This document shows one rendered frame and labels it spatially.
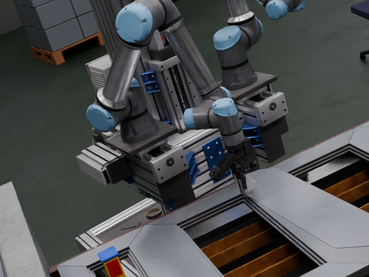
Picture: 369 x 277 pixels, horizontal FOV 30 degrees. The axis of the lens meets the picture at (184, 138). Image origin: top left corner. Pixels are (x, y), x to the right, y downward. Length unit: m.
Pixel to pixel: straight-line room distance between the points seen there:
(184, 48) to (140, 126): 0.40
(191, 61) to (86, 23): 6.49
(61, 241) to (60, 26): 4.65
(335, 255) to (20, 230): 0.99
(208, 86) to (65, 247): 2.21
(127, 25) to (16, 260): 0.81
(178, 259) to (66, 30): 6.72
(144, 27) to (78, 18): 6.58
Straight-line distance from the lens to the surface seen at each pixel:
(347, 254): 2.01
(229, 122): 2.27
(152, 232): 2.40
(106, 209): 4.60
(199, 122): 2.31
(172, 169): 2.57
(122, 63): 2.35
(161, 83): 2.78
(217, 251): 2.47
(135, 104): 2.59
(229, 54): 2.80
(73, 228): 4.55
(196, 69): 2.38
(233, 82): 2.83
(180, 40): 2.37
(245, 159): 2.34
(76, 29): 8.78
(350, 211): 2.19
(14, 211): 2.44
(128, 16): 2.24
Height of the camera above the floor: 2.00
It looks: 22 degrees down
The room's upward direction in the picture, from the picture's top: 18 degrees counter-clockwise
